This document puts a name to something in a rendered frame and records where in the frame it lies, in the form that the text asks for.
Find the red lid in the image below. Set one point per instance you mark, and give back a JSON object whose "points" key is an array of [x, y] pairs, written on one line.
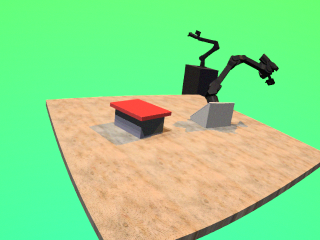
{"points": [[140, 110]]}

